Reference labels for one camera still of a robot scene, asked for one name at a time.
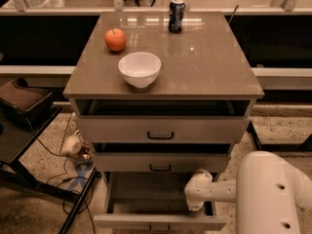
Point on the grey drawer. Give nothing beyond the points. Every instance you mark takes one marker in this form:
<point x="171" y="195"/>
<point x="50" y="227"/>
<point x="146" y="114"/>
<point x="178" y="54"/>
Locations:
<point x="159" y="162"/>
<point x="163" y="130"/>
<point x="154" y="202"/>

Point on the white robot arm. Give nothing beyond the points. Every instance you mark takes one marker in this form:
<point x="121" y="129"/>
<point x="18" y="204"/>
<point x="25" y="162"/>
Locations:
<point x="267" y="191"/>

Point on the red apple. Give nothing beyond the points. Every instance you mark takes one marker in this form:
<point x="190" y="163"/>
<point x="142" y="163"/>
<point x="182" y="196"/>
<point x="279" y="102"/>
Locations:
<point x="115" y="39"/>

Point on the white bowl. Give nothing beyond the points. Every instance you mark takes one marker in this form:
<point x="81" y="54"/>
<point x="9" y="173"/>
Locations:
<point x="139" y="69"/>

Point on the wire mesh basket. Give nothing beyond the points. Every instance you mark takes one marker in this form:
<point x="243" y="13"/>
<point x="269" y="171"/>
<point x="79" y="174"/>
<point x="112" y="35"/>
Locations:
<point x="71" y="129"/>

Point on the dark soda can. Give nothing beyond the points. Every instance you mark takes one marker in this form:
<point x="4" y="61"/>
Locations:
<point x="177" y="8"/>

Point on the white round device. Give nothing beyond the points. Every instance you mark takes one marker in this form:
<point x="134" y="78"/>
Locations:
<point x="72" y="145"/>

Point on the black side table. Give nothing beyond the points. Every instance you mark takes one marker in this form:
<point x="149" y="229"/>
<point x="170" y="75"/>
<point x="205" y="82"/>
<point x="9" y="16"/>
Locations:
<point x="15" y="139"/>

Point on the grey drawer cabinet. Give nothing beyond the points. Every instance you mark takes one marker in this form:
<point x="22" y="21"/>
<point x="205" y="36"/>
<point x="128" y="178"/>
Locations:
<point x="204" y="73"/>

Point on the black stand leg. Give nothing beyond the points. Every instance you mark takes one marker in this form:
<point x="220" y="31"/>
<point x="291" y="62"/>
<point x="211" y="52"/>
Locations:
<point x="251" y="130"/>

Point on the brown bag on table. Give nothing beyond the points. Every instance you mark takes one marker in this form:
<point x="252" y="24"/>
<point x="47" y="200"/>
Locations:
<point x="22" y="103"/>

